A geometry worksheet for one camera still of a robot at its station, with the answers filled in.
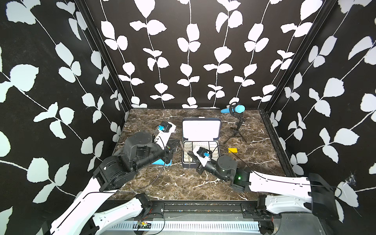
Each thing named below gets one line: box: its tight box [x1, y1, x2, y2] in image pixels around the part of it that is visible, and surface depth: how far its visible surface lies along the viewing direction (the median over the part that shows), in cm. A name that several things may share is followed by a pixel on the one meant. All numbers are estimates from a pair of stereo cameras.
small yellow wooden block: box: [227, 147, 238, 154], surface depth 98 cm
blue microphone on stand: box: [220, 104, 246, 114], surface depth 88 cm
